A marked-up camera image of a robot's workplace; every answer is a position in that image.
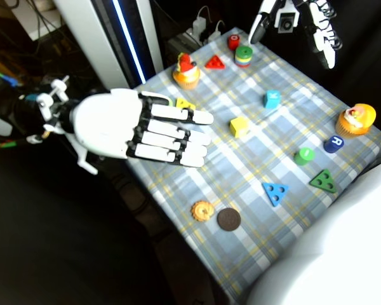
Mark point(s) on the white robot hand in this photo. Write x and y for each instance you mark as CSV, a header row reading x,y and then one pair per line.
x,y
322,35
108,120

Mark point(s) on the light blue letter cube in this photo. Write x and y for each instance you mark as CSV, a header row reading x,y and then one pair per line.
x,y
271,99

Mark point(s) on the yellow triangle block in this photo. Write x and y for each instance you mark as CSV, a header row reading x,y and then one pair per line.
x,y
183,103

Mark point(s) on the red letter cylinder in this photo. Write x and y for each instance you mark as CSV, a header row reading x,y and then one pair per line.
x,y
233,43

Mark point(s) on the white column with blue light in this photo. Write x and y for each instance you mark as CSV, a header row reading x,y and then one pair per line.
x,y
82,35

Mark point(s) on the strawberry toy cupcake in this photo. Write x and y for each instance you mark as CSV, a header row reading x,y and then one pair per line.
x,y
186,76

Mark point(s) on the orange cream toy cupcake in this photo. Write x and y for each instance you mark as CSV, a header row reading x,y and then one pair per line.
x,y
355,124

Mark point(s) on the white plug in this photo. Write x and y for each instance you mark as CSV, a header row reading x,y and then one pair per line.
x,y
215,35

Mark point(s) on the dark blue letter cylinder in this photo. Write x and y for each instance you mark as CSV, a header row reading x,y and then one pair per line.
x,y
333,144

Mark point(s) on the red triangle block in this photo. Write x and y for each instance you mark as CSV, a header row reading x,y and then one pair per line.
x,y
215,64

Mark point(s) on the green cylinder block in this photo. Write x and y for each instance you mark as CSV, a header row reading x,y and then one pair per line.
x,y
304,156

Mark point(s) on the white power adapter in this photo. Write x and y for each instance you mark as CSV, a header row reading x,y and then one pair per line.
x,y
199,25

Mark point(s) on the yellow toy cube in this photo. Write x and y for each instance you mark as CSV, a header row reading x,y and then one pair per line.
x,y
239,127

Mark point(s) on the yellow toy biscuit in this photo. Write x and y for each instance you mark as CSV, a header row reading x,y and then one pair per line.
x,y
202,211

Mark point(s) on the blue plaid tablecloth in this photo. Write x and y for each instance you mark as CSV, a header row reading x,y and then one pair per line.
x,y
241,162

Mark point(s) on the green triangle block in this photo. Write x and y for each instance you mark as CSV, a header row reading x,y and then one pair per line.
x,y
324,187

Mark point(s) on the brown sandwich cookie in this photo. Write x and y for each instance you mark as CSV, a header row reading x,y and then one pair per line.
x,y
229,219

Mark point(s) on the blue triangle block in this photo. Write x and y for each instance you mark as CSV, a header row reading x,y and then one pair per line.
x,y
274,194

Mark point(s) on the white robot body shell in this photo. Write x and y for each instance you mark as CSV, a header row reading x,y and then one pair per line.
x,y
336,254

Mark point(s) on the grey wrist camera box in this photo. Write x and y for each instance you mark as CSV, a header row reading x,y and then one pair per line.
x,y
285,22

